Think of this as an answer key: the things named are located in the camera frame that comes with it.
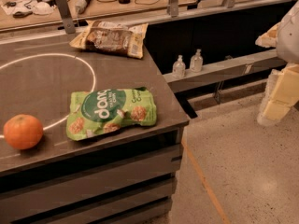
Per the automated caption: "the metal upright post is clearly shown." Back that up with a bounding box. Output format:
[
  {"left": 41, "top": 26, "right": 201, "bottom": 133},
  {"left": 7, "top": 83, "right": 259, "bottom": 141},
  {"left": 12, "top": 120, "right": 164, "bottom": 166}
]
[{"left": 167, "top": 0, "right": 178, "bottom": 17}]

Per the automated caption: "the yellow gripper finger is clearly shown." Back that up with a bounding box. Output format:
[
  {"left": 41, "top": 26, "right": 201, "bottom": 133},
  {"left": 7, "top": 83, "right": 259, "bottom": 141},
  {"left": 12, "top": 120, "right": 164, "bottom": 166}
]
[
  {"left": 255, "top": 22, "right": 279, "bottom": 48},
  {"left": 261, "top": 63, "right": 299, "bottom": 121}
]

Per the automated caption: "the right clear sanitizer bottle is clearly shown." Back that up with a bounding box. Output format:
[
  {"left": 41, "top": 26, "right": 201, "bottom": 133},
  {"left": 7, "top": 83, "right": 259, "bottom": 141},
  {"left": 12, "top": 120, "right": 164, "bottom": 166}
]
[{"left": 190, "top": 49, "right": 203, "bottom": 72}]

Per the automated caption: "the green rice chip bag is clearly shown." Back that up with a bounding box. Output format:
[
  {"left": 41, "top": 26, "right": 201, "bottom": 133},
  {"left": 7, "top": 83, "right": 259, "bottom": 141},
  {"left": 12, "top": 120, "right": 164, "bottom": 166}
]
[{"left": 66, "top": 88, "right": 157, "bottom": 141}]

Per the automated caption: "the orange fruit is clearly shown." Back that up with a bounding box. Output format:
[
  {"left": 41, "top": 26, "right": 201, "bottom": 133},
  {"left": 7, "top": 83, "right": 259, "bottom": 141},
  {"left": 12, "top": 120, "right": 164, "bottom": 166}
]
[{"left": 3, "top": 114, "right": 43, "bottom": 150}]

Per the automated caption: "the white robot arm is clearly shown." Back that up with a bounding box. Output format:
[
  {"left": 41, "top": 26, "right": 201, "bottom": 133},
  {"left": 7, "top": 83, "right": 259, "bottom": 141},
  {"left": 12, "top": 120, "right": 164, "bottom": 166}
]
[{"left": 256, "top": 1, "right": 299, "bottom": 126}]

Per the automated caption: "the grey handheld tool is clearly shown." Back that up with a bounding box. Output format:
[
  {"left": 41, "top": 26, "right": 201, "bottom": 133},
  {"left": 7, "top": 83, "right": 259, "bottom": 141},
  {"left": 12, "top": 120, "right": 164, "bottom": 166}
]
[{"left": 75, "top": 0, "right": 91, "bottom": 14}]

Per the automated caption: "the clear sanitizer bottle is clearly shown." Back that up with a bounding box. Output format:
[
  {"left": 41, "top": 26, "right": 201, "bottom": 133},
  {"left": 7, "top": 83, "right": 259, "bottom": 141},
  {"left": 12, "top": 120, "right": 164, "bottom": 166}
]
[
  {"left": 190, "top": 49, "right": 203, "bottom": 72},
  {"left": 172, "top": 55, "right": 186, "bottom": 78}
]

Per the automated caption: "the left clear sanitizer bottle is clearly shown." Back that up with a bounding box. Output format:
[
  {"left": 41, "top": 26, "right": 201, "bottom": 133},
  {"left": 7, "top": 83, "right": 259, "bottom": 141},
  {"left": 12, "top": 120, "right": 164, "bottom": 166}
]
[{"left": 172, "top": 55, "right": 186, "bottom": 78}]

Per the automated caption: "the metal shelf rail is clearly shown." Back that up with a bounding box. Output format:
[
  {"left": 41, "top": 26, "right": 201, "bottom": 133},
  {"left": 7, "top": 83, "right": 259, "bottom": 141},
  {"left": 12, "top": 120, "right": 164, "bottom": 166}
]
[{"left": 164, "top": 49, "right": 286, "bottom": 93}]

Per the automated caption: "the grey metal bracket post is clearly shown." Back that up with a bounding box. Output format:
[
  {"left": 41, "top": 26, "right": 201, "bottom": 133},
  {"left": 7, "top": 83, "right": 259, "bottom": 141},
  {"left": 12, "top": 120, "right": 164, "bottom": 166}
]
[{"left": 55, "top": 0, "right": 76, "bottom": 34}]

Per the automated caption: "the white face mask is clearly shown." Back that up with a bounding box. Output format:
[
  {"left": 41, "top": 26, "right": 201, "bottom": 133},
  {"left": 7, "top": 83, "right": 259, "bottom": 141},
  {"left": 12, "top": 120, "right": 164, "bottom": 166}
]
[{"left": 32, "top": 2, "right": 54, "bottom": 15}]

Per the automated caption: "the brown chip bag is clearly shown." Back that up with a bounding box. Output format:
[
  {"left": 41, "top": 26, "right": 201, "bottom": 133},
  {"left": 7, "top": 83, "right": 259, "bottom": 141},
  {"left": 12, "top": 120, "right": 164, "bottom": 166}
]
[{"left": 69, "top": 21, "right": 148, "bottom": 59}]

